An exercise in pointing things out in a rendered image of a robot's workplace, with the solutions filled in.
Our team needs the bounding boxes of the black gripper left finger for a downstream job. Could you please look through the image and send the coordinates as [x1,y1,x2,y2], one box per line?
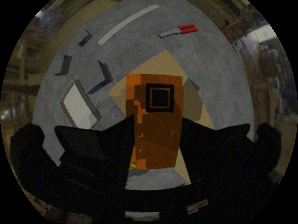
[55,113,136,189]

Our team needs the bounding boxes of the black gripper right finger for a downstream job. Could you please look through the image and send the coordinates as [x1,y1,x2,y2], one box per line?
[178,117,250,184]

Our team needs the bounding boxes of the white flat bar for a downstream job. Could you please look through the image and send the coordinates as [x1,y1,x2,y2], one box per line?
[97,4,161,45]

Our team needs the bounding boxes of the tan panel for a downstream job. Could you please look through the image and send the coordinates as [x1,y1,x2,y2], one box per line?
[108,49,214,184]

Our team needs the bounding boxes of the yellow flat bar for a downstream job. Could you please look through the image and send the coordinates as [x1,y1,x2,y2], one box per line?
[129,161,137,171]

